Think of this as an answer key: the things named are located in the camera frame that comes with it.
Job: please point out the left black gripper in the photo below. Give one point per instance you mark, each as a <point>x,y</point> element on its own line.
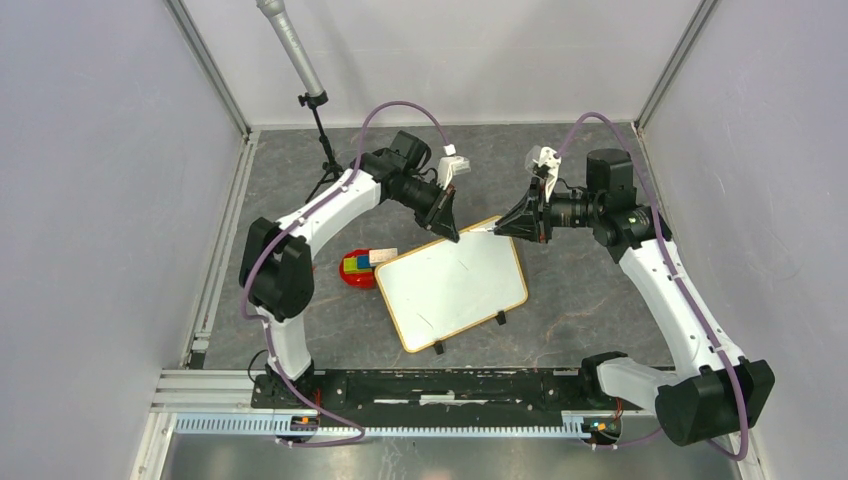
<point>441,220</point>

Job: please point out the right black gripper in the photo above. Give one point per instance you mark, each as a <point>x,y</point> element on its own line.
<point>532,218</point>

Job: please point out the yellow framed whiteboard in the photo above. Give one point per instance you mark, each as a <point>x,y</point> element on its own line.
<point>441,289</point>

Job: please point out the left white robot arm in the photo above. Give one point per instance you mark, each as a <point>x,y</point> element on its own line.
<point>277,264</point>

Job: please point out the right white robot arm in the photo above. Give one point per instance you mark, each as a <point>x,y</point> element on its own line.
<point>713,389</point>

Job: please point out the white toy brick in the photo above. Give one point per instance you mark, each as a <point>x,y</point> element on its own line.
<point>378,256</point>

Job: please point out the red toy plate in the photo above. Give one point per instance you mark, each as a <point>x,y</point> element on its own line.
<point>364,279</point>

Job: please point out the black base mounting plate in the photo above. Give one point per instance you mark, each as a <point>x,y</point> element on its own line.
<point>468,397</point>

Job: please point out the silver microphone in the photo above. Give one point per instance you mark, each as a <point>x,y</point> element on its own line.
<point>276,13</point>

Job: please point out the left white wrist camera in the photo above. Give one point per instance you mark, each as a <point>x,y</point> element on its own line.
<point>450,165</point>

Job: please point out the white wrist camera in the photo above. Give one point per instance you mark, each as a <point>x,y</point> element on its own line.
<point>544,163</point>
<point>450,165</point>

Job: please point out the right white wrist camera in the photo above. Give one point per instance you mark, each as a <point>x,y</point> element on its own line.
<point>544,163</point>

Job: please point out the slotted cable duct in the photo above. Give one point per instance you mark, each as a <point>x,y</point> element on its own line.
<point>300,426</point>

